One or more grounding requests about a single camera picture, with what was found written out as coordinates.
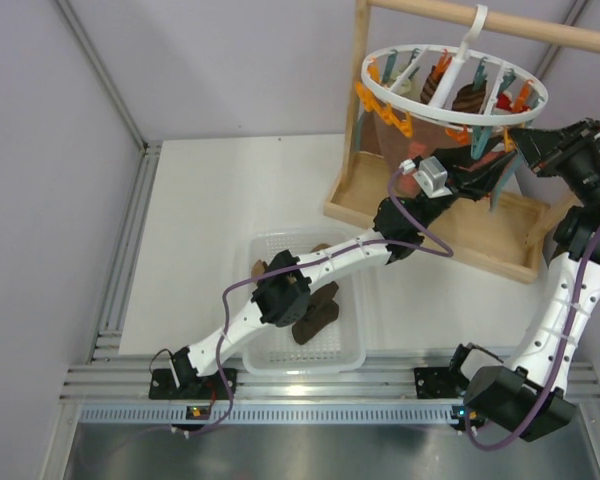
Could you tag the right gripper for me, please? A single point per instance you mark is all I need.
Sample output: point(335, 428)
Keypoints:
point(573, 138)

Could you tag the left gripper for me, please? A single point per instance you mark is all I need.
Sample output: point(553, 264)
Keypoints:
point(472, 183)

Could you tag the yellow clip front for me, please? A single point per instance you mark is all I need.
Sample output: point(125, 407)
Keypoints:
point(507, 142)

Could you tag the white round clip hanger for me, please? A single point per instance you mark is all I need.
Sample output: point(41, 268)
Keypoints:
point(457, 66)

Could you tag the dark brown sock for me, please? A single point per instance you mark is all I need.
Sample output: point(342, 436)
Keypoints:
point(314, 322)
point(322, 297)

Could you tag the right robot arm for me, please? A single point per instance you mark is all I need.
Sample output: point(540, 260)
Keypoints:
point(525, 394)

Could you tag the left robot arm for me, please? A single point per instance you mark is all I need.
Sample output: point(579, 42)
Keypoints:
point(300, 280)

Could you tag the orange clip front left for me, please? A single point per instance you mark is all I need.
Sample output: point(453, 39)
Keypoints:
point(459, 135)

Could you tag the cream sock on hanger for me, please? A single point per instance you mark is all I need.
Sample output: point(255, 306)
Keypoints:
point(405, 88)

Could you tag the light blue sock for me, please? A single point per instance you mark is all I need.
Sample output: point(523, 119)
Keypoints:
point(514, 161)

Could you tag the red white sock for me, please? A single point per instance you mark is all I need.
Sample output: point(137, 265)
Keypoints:
point(505, 104)

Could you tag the wooden hanging rack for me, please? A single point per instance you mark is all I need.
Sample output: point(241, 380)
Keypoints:
point(508, 242)

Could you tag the brown printed cloth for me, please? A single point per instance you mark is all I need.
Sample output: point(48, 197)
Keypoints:
point(374, 136)

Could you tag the striped brown sock right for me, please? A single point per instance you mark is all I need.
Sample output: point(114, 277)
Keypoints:
point(469, 99)

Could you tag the striped brown sock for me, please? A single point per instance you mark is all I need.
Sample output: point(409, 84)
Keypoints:
point(429, 88)
point(469, 99)

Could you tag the striped brown sock left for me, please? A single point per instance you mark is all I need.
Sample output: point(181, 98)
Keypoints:
point(429, 88)

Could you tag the white plastic basket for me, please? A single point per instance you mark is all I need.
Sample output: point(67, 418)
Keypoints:
point(337, 348)

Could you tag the tan sock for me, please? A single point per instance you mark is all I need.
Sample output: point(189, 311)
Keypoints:
point(260, 266)

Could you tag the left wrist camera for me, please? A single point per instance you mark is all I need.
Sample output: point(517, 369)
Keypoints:
point(427, 176)

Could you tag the slotted metal rail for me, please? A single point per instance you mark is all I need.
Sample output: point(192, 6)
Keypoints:
point(294, 413)

